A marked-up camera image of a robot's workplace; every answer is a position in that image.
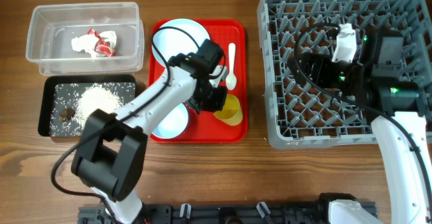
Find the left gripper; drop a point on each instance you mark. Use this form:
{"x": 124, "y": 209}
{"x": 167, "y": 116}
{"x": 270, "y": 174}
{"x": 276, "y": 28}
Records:
{"x": 217, "y": 104}

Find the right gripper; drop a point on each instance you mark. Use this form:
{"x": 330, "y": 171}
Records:
{"x": 322, "y": 63}

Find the white plastic spoon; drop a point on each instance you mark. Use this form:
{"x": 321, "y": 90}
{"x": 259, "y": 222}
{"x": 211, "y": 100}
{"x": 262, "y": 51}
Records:
{"x": 231, "y": 79}

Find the yellow cup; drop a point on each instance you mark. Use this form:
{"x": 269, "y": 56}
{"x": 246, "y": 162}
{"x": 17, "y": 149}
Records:
{"x": 231, "y": 113}

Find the small light blue bowl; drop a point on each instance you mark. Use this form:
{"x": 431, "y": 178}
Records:
{"x": 173, "y": 124}

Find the large light blue plate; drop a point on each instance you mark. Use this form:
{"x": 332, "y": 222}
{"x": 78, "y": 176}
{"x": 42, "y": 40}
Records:
{"x": 178, "y": 36}

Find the white rice pile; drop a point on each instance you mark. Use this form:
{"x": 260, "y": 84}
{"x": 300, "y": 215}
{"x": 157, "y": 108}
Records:
{"x": 94, "y": 97}

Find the red white wrapper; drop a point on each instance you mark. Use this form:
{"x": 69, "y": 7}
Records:
{"x": 96, "y": 44}

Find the brown food scrap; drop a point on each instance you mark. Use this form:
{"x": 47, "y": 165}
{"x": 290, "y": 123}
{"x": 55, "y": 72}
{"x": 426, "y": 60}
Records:
{"x": 67, "y": 114}

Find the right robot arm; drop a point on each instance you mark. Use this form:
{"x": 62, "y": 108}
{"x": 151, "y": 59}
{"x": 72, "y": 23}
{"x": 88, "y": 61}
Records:
{"x": 368, "y": 76}

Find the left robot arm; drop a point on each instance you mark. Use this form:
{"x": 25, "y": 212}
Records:
{"x": 110, "y": 155}

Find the grey dishwasher rack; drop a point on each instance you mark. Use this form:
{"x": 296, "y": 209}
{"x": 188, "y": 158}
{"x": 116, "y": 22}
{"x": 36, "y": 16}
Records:
{"x": 298, "y": 115}

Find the red serving tray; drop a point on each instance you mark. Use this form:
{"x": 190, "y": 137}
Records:
{"x": 205, "y": 127}

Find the black tray bin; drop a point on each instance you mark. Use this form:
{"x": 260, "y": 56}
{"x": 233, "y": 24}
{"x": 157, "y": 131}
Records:
{"x": 61, "y": 92}

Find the clear plastic bin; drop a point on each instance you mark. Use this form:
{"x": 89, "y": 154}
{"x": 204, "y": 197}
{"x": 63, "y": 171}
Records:
{"x": 52, "y": 28}

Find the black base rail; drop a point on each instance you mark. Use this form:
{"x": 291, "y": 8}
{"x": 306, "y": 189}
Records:
{"x": 305, "y": 212}

